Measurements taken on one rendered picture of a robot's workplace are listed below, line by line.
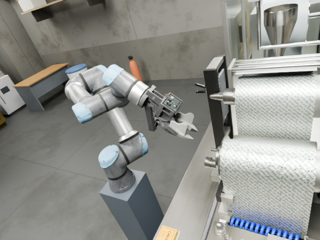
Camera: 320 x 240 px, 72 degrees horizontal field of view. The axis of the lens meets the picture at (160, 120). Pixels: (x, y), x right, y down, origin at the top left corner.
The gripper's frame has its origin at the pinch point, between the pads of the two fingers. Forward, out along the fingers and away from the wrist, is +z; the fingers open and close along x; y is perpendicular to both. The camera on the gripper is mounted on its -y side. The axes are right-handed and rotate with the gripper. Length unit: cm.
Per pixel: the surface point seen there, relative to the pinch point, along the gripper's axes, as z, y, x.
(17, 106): -344, -446, 183
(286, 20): 9, 29, 64
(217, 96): 1.5, 4.0, 21.9
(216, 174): 16.8, -10.1, 0.4
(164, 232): 15.5, -39.0, -16.9
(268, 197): 28.5, 4.5, -8.0
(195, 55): -43, -148, 325
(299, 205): 34.8, 9.0, -8.0
